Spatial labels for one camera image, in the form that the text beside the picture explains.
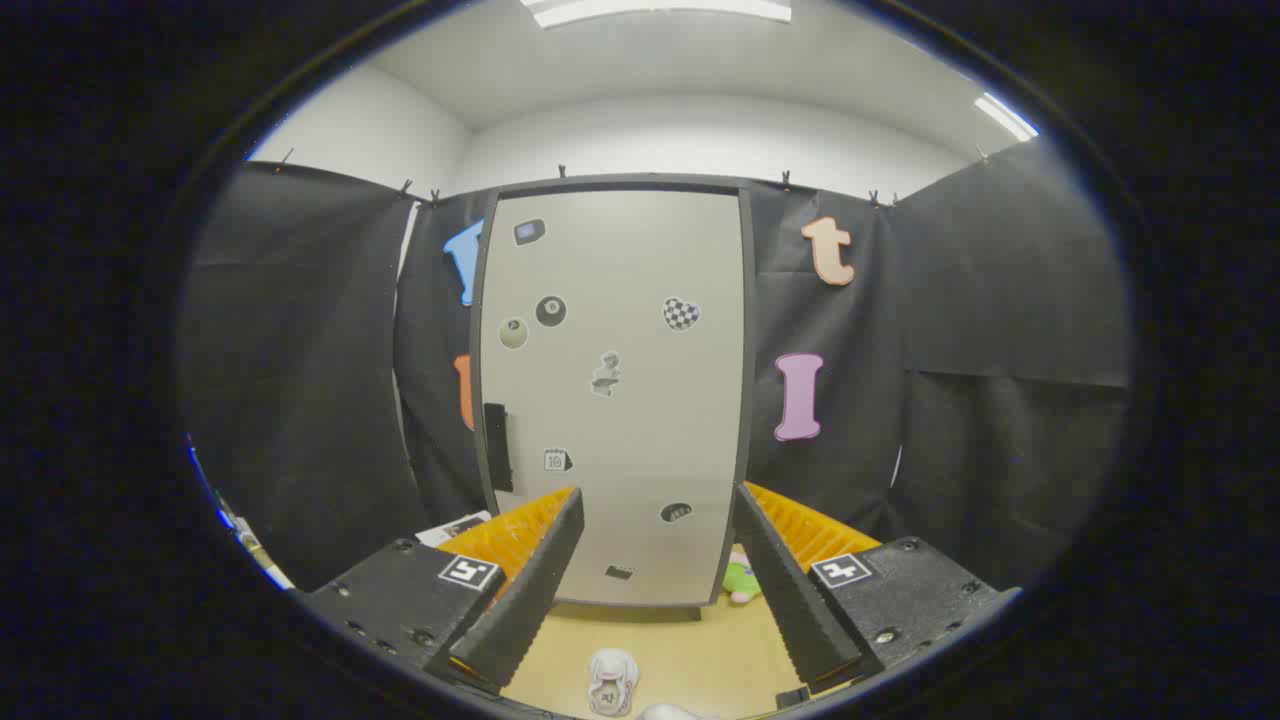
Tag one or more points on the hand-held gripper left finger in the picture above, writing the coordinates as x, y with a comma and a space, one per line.
530, 590

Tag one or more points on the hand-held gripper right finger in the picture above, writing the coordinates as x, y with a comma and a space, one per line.
785, 590

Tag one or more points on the white shoe red blue stripes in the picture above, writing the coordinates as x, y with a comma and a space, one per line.
613, 680

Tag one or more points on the grey shoe cabinet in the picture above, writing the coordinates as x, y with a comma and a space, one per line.
620, 183

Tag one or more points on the green pink plush toy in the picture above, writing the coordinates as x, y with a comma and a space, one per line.
741, 578

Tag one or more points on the white side desk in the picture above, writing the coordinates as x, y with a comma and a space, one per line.
275, 576

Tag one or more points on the black backdrop cloth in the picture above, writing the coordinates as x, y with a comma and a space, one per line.
300, 350

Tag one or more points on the small ceiling light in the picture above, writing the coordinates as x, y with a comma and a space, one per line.
1005, 116

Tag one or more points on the long ceiling light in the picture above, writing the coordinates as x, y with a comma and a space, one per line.
660, 10

